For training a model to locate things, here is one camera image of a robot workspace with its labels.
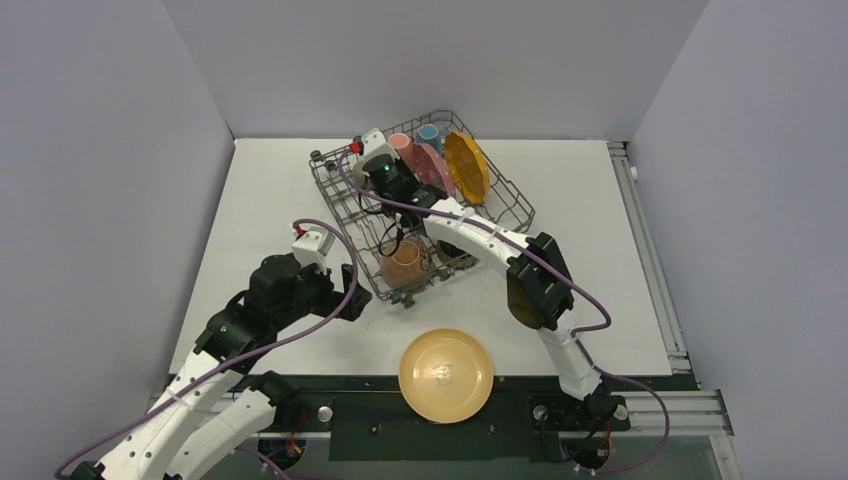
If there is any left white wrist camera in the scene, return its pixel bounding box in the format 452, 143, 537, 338
292, 226, 335, 274

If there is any pink cup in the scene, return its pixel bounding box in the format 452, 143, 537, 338
387, 133, 414, 165

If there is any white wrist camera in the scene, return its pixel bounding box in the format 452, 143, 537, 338
292, 226, 335, 274
349, 128, 400, 161

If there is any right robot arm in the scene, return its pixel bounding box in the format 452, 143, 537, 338
362, 153, 629, 431

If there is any brown speckled cream bowl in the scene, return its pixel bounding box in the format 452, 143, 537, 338
380, 237, 432, 291

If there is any maroon polka dot plate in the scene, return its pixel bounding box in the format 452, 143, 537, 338
412, 143, 456, 197

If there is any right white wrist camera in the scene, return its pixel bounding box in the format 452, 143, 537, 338
349, 128, 400, 161

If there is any dark patterned cream bowl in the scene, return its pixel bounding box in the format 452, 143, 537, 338
436, 240, 477, 271

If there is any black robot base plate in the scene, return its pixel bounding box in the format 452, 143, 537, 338
257, 368, 694, 469

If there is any blue mug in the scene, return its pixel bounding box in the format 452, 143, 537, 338
414, 123, 442, 151

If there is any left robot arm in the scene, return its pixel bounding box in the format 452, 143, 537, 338
69, 251, 372, 479

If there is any cream bottom plate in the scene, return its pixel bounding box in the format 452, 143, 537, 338
398, 328, 494, 424

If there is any yellow polka dot plate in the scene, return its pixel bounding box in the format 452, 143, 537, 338
443, 131, 490, 205

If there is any grey wire dish rack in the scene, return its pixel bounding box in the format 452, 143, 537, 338
309, 110, 535, 307

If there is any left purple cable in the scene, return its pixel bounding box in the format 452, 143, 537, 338
54, 218, 360, 480

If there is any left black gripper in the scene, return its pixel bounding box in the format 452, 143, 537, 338
273, 256, 370, 331

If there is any aluminium rail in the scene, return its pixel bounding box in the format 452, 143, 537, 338
607, 141, 733, 437

